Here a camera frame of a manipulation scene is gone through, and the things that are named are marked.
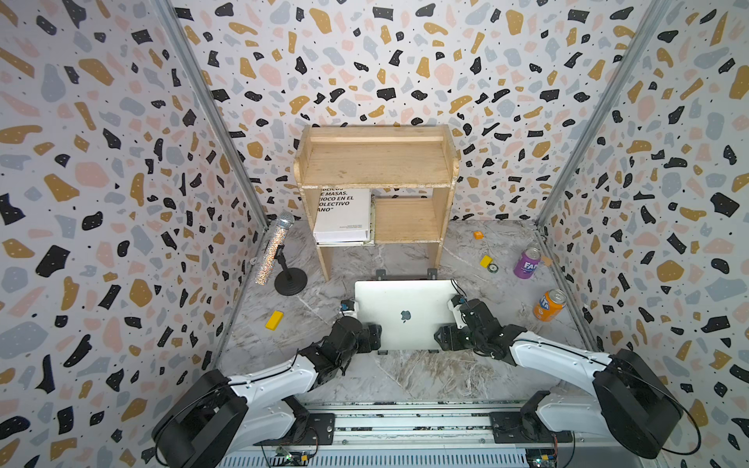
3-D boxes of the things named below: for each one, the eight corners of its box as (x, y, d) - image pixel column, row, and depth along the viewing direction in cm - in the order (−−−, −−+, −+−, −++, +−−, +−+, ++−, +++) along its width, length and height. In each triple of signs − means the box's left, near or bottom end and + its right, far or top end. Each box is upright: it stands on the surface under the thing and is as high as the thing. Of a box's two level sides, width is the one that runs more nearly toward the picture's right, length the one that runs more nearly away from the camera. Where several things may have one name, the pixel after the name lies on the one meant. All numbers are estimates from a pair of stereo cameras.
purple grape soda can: (516, 281, 107) (528, 261, 98) (511, 267, 111) (522, 247, 102) (532, 281, 107) (545, 261, 98) (527, 267, 111) (539, 247, 102)
